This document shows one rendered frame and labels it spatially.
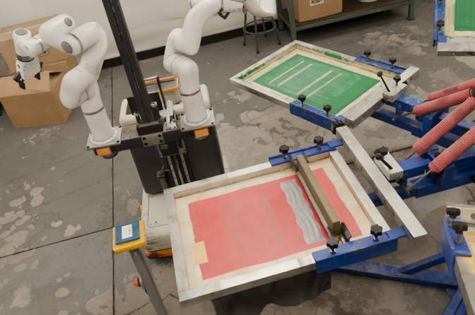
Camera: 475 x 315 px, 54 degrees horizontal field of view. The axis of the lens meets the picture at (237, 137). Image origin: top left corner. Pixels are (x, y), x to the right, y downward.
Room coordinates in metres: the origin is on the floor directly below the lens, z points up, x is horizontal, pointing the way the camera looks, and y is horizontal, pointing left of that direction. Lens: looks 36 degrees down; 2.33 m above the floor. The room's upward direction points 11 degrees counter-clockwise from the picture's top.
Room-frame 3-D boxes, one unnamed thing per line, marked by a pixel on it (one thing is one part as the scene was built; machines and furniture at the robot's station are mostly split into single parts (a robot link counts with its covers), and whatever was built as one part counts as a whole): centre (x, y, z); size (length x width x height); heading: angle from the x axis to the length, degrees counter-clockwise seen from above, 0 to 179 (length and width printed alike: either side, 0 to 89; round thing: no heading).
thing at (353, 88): (2.15, -0.57, 1.05); 1.08 x 0.61 x 0.23; 36
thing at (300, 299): (1.09, -0.03, 0.74); 0.46 x 0.04 x 0.42; 96
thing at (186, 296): (1.30, -0.06, 0.97); 0.79 x 0.58 x 0.04; 96
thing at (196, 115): (1.84, 0.17, 1.21); 0.16 x 0.13 x 0.15; 1
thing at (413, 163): (1.36, -0.62, 1.02); 0.17 x 0.06 x 0.05; 96
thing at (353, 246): (1.05, -0.33, 0.98); 0.30 x 0.05 x 0.07; 96
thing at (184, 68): (1.84, 0.18, 1.37); 0.13 x 0.10 x 0.16; 35
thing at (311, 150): (1.60, -0.27, 0.98); 0.30 x 0.05 x 0.07; 96
